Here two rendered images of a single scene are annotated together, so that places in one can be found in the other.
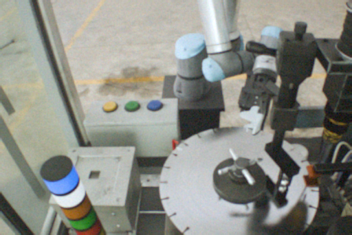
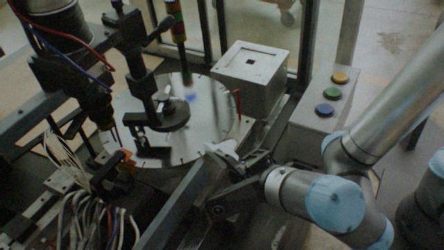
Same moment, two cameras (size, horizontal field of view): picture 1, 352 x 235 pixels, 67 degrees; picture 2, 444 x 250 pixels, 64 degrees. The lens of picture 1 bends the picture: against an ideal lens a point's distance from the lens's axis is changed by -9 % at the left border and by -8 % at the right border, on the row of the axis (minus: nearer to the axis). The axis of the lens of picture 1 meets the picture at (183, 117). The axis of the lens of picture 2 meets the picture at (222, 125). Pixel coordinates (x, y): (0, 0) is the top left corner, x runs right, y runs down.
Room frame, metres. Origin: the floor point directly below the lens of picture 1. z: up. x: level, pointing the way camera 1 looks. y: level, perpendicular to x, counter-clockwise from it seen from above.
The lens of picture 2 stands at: (0.80, -0.59, 1.51)
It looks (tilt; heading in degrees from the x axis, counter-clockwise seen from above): 45 degrees down; 120
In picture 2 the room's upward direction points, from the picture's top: 7 degrees counter-clockwise
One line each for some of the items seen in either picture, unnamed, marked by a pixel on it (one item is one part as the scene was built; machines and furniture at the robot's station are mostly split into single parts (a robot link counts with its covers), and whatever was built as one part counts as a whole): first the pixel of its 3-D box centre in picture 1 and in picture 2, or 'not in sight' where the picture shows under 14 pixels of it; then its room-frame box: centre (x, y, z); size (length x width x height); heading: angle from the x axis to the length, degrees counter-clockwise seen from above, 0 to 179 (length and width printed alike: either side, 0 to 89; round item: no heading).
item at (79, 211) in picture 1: (74, 201); (172, 4); (0.24, 0.17, 1.08); 0.05 x 0.04 x 0.03; 177
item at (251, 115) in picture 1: (251, 117); (223, 148); (0.55, -0.17, 0.96); 0.09 x 0.06 x 0.03; 155
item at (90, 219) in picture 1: (80, 213); (175, 14); (0.24, 0.17, 1.05); 0.05 x 0.04 x 0.03; 177
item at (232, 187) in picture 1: (239, 176); (166, 110); (0.37, -0.11, 0.96); 0.11 x 0.11 x 0.03
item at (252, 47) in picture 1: (270, 54); (150, 28); (0.42, -0.15, 1.21); 0.08 x 0.06 x 0.03; 87
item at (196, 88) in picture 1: (192, 80); (438, 212); (0.99, -0.04, 0.80); 0.15 x 0.15 x 0.10
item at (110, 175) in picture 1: (102, 192); (251, 80); (0.45, 0.22, 0.82); 0.18 x 0.18 x 0.15; 87
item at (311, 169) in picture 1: (327, 176); (114, 173); (0.36, -0.30, 0.95); 0.10 x 0.03 x 0.07; 87
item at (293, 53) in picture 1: (290, 80); (132, 52); (0.39, -0.18, 1.17); 0.06 x 0.05 x 0.20; 78
